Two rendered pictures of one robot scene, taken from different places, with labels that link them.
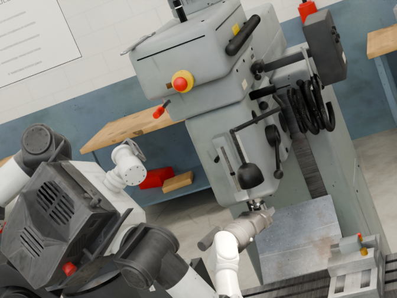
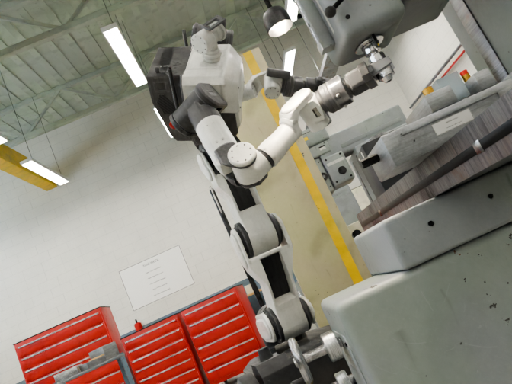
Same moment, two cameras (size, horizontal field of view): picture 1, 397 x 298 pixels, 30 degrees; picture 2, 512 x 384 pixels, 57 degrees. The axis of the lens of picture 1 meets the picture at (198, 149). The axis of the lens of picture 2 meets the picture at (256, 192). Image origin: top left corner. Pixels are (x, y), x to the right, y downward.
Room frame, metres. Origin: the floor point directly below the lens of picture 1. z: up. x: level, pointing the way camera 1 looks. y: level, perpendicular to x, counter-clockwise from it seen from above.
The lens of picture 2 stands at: (1.31, -1.08, 0.82)
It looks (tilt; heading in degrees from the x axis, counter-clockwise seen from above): 11 degrees up; 66
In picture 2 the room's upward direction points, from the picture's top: 25 degrees counter-clockwise
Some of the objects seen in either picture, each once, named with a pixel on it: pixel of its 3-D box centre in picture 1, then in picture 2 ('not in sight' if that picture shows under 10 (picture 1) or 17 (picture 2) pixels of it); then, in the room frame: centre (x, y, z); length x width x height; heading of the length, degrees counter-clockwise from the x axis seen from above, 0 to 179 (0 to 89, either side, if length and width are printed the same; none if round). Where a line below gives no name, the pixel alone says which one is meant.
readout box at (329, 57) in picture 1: (327, 46); not in sight; (2.41, -0.52, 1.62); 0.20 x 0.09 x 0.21; 161
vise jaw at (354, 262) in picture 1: (352, 262); (430, 111); (2.11, -0.31, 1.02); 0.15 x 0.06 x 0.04; 68
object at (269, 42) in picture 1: (239, 54); not in sight; (2.71, -0.27, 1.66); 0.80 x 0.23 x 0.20; 161
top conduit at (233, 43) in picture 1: (243, 33); not in sight; (2.22, -0.26, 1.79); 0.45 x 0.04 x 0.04; 161
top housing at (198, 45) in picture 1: (195, 44); not in sight; (2.25, -0.11, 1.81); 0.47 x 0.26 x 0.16; 161
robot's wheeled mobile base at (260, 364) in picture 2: not in sight; (296, 340); (1.99, 0.72, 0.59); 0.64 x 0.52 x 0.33; 83
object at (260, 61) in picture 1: (256, 70); not in sight; (2.25, -0.26, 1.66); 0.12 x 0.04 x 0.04; 161
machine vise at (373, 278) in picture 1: (356, 268); (448, 120); (2.13, -0.32, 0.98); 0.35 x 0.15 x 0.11; 158
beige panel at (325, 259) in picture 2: not in sight; (302, 212); (2.71, 1.58, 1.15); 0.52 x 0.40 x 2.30; 161
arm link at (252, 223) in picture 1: (246, 228); (352, 85); (2.17, -0.04, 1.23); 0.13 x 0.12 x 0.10; 46
